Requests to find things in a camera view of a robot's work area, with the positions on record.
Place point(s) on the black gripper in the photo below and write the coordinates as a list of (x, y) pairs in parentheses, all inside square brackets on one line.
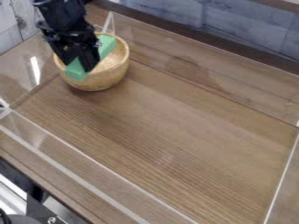
[(68, 32)]

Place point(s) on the green rectangular block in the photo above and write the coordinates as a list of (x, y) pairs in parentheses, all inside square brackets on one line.
[(75, 70)]

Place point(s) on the wooden bowl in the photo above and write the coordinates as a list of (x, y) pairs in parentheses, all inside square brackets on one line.
[(108, 73)]

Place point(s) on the clear acrylic enclosure wall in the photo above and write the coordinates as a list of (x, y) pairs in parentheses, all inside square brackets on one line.
[(185, 144)]

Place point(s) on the black metal bracket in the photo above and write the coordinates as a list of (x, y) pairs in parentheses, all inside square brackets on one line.
[(40, 211)]

